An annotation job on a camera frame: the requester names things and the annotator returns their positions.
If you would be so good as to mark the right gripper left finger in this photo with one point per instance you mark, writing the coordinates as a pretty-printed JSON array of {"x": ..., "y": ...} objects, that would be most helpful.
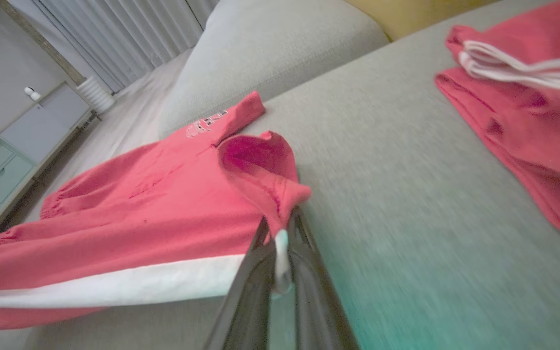
[{"x": 251, "y": 301}]

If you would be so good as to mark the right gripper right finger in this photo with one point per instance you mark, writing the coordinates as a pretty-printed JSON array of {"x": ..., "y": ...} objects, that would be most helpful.
[{"x": 314, "y": 301}]

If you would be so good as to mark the red shorts with white stripe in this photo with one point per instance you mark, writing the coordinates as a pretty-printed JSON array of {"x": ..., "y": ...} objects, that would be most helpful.
[{"x": 139, "y": 209}]

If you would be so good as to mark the red white basketball jersey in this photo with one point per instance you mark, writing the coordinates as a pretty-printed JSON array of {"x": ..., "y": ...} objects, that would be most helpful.
[{"x": 528, "y": 131}]

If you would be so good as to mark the grey fabric sofa seat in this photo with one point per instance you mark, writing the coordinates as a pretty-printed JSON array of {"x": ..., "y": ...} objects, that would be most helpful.
[{"x": 406, "y": 194}]

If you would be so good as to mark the grey sofa back cushion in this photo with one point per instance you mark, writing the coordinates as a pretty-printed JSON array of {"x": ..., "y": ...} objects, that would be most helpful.
[{"x": 270, "y": 48}]

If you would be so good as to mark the white ribbed cylinder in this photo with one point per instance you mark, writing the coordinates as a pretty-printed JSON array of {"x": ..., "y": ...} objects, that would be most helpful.
[{"x": 95, "y": 95}]

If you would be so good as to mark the pale green low cabinet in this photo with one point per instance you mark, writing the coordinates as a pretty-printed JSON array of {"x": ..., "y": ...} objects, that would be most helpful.
[{"x": 42, "y": 126}]

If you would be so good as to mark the light grey pleated curtain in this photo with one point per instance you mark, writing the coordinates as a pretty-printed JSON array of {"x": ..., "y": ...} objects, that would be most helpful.
[{"x": 114, "y": 34}]

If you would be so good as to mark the yellow cushion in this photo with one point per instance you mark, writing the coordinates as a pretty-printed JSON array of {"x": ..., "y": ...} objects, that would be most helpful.
[{"x": 416, "y": 17}]

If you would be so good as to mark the small white object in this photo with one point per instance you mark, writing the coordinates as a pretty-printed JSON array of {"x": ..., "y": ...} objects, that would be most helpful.
[{"x": 31, "y": 92}]

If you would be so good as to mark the wooden frame post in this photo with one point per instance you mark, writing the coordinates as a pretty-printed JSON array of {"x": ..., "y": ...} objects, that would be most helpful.
[{"x": 37, "y": 41}]

